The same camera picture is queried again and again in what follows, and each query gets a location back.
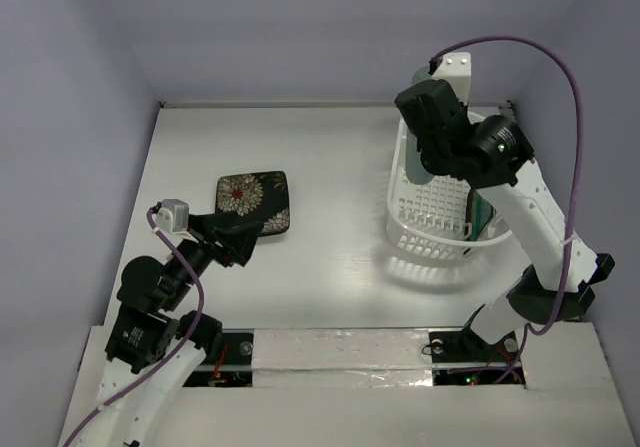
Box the black teal square plate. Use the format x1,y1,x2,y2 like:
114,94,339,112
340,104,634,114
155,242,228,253
465,189,495,241

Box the small black floral plate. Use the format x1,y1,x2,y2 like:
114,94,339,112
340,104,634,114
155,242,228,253
215,171,288,217

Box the pale green plate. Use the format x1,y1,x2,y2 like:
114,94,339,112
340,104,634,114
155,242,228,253
404,66,433,185

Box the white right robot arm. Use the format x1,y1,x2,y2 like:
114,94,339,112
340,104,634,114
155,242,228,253
395,79,615,359

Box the silver taped front panel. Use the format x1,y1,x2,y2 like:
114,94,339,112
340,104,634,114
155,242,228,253
251,328,433,389

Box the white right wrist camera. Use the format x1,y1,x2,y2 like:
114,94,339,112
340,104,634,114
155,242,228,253
429,52,472,106

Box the white plastic dish rack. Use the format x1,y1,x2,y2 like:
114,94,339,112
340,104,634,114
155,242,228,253
386,121,512,262

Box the large black floral plate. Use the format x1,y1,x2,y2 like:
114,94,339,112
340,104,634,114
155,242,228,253
250,202,291,237

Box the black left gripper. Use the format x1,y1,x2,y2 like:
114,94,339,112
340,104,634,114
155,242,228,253
162,208,264,307

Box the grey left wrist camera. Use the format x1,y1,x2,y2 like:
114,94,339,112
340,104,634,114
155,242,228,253
149,199,190,235

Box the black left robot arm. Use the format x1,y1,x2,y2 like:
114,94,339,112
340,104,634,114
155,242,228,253
64,200,263,446

